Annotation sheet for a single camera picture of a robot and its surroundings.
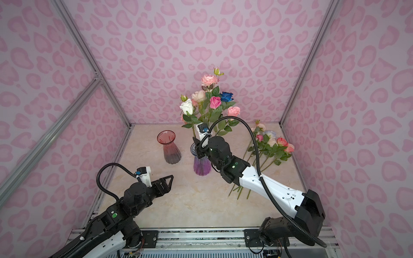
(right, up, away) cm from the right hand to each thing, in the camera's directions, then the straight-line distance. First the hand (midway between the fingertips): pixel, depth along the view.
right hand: (196, 135), depth 70 cm
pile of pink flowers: (+45, -9, +34) cm, 57 cm away
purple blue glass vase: (+2, -17, +19) cm, 25 cm away
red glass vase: (-16, -10, +22) cm, 29 cm away
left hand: (-13, -19, +5) cm, 24 cm away
